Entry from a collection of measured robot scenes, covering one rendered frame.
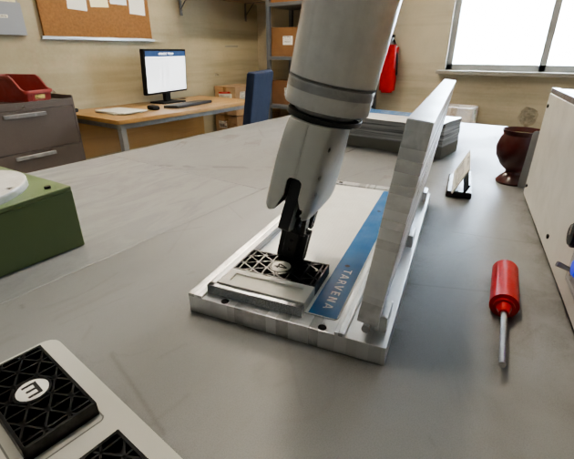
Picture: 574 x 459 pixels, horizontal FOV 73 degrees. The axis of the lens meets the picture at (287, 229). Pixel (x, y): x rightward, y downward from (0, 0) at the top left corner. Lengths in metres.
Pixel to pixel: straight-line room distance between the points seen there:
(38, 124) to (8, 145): 0.21
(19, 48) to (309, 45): 3.09
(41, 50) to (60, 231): 2.88
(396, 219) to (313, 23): 0.18
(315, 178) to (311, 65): 0.10
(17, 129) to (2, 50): 0.70
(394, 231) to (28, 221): 0.45
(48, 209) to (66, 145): 2.34
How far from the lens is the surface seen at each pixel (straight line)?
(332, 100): 0.36
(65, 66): 3.50
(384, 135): 1.14
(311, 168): 0.37
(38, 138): 2.86
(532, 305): 0.51
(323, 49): 0.36
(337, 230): 0.56
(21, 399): 0.37
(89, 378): 0.38
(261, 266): 0.45
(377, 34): 0.37
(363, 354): 0.37
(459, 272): 0.54
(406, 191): 0.29
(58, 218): 0.61
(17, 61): 3.37
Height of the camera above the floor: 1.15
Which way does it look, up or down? 25 degrees down
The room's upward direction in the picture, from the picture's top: straight up
